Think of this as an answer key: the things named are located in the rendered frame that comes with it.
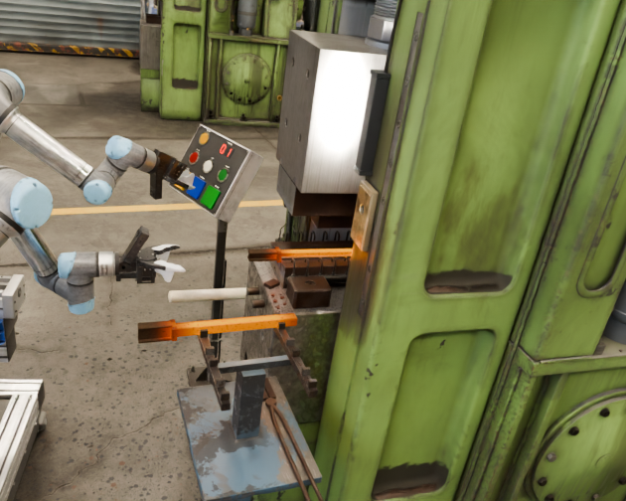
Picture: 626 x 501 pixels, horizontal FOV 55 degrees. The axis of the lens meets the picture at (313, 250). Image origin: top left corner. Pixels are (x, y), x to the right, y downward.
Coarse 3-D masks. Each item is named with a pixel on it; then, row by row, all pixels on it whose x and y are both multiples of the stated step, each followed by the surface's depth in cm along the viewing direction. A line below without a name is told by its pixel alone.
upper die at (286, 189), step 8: (280, 168) 190; (280, 176) 190; (288, 176) 182; (280, 184) 191; (288, 184) 182; (280, 192) 191; (288, 192) 182; (296, 192) 176; (288, 200) 183; (296, 200) 177; (304, 200) 178; (312, 200) 179; (320, 200) 180; (328, 200) 180; (336, 200) 181; (344, 200) 182; (352, 200) 183; (288, 208) 183; (296, 208) 179; (304, 208) 179; (312, 208) 180; (320, 208) 181; (328, 208) 182; (336, 208) 183; (344, 208) 183; (352, 208) 184
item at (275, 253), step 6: (252, 252) 189; (258, 252) 189; (264, 252) 190; (270, 252) 191; (276, 252) 191; (282, 252) 192; (288, 252) 193; (294, 252) 194; (300, 252) 194; (306, 252) 195; (312, 252) 195; (318, 252) 196; (324, 252) 196; (330, 252) 197; (336, 252) 198; (342, 252) 199; (348, 252) 199; (252, 258) 190; (258, 258) 191; (264, 258) 191; (270, 258) 192; (276, 258) 192
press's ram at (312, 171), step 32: (288, 64) 180; (320, 64) 155; (352, 64) 157; (384, 64) 160; (288, 96) 180; (320, 96) 159; (352, 96) 162; (288, 128) 181; (320, 128) 163; (352, 128) 166; (288, 160) 182; (320, 160) 168; (352, 160) 171; (320, 192) 173; (352, 192) 176
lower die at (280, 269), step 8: (272, 248) 202; (280, 248) 199; (288, 248) 200; (296, 248) 201; (304, 248) 202; (312, 248) 202; (320, 248) 203; (328, 248) 204; (336, 248) 205; (344, 248) 206; (352, 248) 206; (288, 256) 192; (296, 256) 193; (304, 256) 194; (312, 256) 194; (320, 256) 195; (328, 256) 196; (336, 256) 197; (344, 256) 198; (272, 264) 202; (280, 264) 193; (288, 264) 189; (296, 264) 190; (304, 264) 191; (312, 264) 191; (320, 264) 192; (328, 264) 193; (336, 264) 194; (344, 264) 194; (280, 272) 193; (288, 272) 189; (296, 272) 190; (304, 272) 190; (312, 272) 191; (328, 272) 193; (336, 272) 194; (344, 272) 195; (280, 280) 193
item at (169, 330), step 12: (144, 324) 150; (156, 324) 150; (168, 324) 151; (180, 324) 153; (192, 324) 154; (204, 324) 155; (216, 324) 155; (228, 324) 156; (240, 324) 157; (252, 324) 159; (264, 324) 160; (276, 324) 161; (288, 324) 163; (144, 336) 150; (156, 336) 151; (168, 336) 152; (180, 336) 153
